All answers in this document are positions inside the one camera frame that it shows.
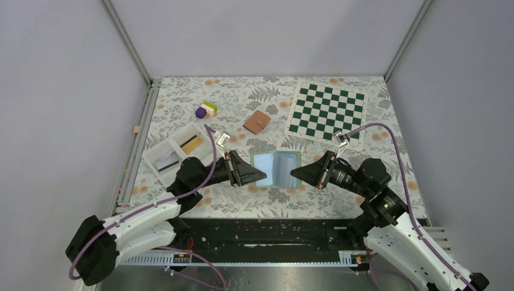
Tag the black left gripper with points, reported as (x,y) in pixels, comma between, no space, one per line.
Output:
(233,168)

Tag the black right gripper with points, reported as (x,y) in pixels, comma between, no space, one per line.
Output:
(327,170)

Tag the green card holder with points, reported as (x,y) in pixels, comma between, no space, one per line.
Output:
(266,162)

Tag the brown leather wallet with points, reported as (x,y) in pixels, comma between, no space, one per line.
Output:
(257,122)

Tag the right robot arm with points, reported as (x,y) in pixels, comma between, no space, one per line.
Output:
(385,226)

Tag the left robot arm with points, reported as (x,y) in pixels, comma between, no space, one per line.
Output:
(100,245)

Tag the gold card in tray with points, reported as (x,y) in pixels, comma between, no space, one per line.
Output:
(192,143)

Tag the grey card in tray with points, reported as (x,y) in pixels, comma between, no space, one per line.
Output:
(166,163)

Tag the floral table cloth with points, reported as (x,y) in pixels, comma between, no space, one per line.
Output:
(237,98)

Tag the clear plastic divided tray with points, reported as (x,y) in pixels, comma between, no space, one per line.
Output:
(170,146)

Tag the green white chess mat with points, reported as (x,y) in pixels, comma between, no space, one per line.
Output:
(319,111)

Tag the cream toy block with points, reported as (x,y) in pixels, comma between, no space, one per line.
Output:
(210,111)

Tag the lime green toy block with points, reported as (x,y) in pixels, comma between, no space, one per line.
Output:
(211,105)

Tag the purple toy block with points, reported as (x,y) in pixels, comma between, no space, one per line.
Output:
(201,112)

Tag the perforated metal strip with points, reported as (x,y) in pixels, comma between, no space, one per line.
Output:
(331,259)

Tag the right controller board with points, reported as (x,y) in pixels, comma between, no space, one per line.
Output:
(359,259)

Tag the controller board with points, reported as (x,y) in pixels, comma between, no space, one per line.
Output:
(359,259)
(181,258)

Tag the left controller board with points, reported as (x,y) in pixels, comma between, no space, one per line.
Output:
(181,258)

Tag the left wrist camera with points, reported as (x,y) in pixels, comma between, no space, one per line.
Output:
(221,139)

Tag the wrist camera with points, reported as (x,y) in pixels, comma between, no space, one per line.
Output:
(343,142)
(221,139)

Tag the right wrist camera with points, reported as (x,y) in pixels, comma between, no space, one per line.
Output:
(343,142)

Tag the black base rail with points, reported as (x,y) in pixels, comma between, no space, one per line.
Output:
(282,238)

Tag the right aluminium frame post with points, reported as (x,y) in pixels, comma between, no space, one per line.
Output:
(407,39)

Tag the aluminium frame post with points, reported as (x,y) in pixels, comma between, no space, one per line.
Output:
(133,54)
(407,39)

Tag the left aluminium frame post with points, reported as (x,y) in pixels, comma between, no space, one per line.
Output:
(133,54)

